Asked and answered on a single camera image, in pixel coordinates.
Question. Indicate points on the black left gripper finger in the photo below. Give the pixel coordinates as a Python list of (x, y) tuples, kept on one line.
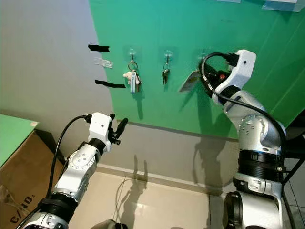
[(122, 126), (113, 116)]

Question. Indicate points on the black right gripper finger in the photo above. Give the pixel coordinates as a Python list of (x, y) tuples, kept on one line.
[(208, 71)]

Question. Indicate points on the white key card tag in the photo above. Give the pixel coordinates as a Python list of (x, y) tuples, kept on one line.
[(190, 81)]

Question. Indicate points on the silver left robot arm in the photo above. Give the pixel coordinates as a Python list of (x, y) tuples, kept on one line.
[(81, 167)]

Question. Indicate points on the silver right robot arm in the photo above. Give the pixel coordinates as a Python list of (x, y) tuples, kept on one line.
[(257, 133)]

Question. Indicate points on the small dark keys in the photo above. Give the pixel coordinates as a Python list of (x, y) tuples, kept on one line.
[(165, 75)]

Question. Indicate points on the long black tape strip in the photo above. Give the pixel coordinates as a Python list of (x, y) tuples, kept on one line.
[(107, 84)]

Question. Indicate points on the key bunch with white charm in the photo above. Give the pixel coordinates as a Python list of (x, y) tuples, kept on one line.
[(132, 81)]

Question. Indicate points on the short black tape strip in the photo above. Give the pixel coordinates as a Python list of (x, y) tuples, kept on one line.
[(99, 48)]

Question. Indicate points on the green corrugated sheet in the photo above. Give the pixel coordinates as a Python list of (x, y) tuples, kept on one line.
[(14, 138)]

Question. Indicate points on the brown cardboard box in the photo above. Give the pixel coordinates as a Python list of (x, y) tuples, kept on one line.
[(28, 191)]

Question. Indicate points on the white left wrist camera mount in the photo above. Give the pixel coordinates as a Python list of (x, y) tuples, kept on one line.
[(101, 125)]

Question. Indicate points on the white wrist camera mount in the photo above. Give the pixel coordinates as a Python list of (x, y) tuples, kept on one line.
[(101, 125), (243, 67)]

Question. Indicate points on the clear adhesive wall hook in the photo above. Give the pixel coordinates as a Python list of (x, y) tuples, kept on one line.
[(168, 55), (204, 54), (132, 54)]

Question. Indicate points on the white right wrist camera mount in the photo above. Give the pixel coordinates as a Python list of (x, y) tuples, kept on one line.
[(243, 67)]

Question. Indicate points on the green wall board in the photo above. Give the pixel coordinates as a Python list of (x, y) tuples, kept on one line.
[(171, 109)]

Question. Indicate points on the black metal frame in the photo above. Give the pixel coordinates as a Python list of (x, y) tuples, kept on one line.
[(293, 157)]

